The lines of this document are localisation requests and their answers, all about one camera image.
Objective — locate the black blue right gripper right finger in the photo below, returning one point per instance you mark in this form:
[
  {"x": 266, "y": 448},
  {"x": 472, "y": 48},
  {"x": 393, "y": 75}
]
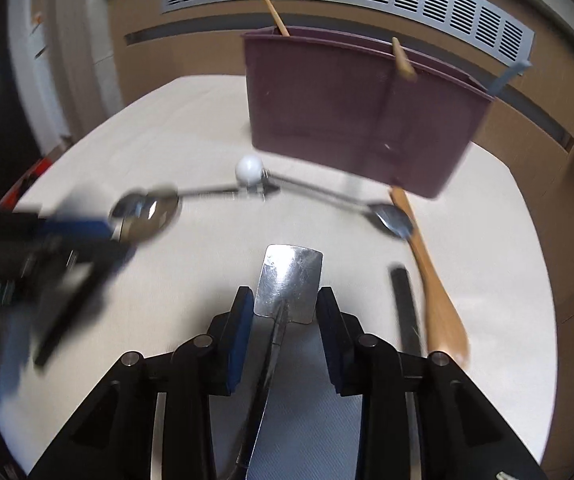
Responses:
[{"x": 340, "y": 333}]

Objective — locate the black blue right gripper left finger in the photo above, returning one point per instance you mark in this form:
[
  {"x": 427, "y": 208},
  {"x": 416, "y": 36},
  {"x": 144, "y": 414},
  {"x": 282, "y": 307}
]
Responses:
[{"x": 230, "y": 332}]

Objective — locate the steel spatula with black handle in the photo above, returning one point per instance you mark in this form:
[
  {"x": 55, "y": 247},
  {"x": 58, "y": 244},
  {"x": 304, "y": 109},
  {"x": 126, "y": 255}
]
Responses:
[{"x": 286, "y": 293}]

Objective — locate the brown wooden spoon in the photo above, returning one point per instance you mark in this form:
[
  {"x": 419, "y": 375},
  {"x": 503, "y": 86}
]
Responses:
[{"x": 445, "y": 330}]

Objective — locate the steel spoon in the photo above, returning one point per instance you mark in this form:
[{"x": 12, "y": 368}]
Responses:
[
  {"x": 142, "y": 215},
  {"x": 392, "y": 218}
]

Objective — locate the white plastic spoon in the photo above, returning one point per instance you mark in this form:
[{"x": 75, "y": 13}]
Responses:
[{"x": 249, "y": 171}]

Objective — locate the grey-blue plastic rice spoon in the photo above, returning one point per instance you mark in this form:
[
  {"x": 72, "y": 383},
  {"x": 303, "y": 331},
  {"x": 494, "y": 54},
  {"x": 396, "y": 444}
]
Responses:
[{"x": 500, "y": 82}]

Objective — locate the red floor mat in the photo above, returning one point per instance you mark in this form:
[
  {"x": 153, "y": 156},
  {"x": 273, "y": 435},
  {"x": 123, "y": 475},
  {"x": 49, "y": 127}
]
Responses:
[{"x": 12, "y": 197}]

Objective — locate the maroon plastic utensil holder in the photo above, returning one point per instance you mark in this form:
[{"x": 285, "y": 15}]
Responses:
[{"x": 339, "y": 100}]

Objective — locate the black handled knife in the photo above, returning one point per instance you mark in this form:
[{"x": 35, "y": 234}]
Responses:
[{"x": 407, "y": 316}]

